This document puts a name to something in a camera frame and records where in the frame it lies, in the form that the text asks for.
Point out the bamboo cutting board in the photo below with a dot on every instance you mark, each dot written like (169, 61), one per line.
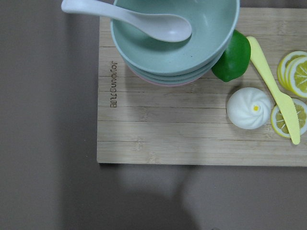
(142, 123)

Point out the white soup spoon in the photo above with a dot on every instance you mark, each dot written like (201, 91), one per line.
(163, 27)

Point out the white toy bun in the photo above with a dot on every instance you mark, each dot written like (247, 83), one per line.
(249, 108)

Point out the green lime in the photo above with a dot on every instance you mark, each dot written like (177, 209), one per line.
(235, 60)

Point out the green top bowl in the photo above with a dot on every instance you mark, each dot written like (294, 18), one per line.
(212, 22)

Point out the lemon slice under knife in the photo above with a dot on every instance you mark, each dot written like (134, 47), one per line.
(279, 125)

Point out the yellow plastic knife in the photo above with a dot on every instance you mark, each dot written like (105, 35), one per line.
(283, 101)

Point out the stacked lemon slices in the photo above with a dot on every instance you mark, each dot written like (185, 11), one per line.
(292, 73)

